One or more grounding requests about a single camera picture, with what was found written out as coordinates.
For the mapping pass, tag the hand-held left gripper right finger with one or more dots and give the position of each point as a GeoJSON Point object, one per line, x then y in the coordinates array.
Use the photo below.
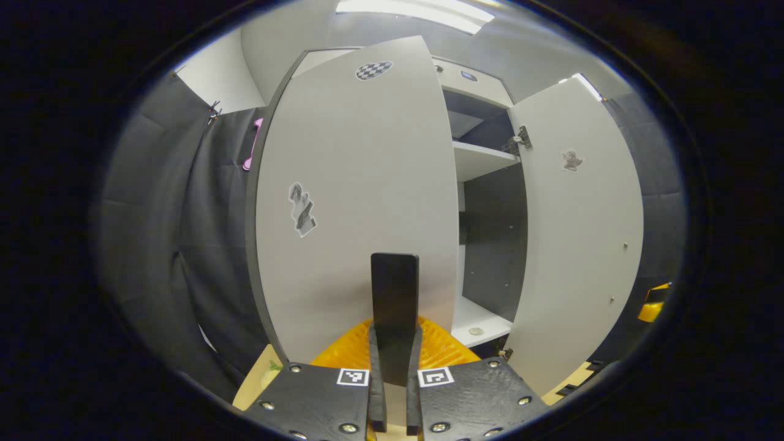
{"type": "Point", "coordinates": [413, 404]}

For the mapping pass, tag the white cabinet shelf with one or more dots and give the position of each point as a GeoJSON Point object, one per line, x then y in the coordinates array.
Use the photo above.
{"type": "Point", "coordinates": [487, 317]}
{"type": "Point", "coordinates": [478, 160]}

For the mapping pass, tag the grey cabinet door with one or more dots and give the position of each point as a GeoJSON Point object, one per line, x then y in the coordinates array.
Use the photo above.
{"type": "Point", "coordinates": [367, 171]}
{"type": "Point", "coordinates": [576, 245]}

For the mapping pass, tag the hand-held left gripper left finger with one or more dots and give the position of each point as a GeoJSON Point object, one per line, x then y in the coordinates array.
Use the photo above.
{"type": "Point", "coordinates": [378, 404]}

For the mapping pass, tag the grey double-door shoe cabinet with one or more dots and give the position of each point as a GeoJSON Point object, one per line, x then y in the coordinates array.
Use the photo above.
{"type": "Point", "coordinates": [490, 92]}

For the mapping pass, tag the large ceiling light panel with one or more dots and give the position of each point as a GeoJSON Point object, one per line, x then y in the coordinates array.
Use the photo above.
{"type": "Point", "coordinates": [416, 12]}

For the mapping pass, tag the metal door hinge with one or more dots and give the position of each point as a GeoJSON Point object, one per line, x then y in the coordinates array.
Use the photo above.
{"type": "Point", "coordinates": [517, 139]}
{"type": "Point", "coordinates": [506, 354]}

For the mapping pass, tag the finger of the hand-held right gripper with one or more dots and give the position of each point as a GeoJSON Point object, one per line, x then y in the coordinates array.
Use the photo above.
{"type": "Point", "coordinates": [652, 309]}

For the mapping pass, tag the black backdrop cloth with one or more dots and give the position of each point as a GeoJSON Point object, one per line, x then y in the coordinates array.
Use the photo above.
{"type": "Point", "coordinates": [153, 214]}

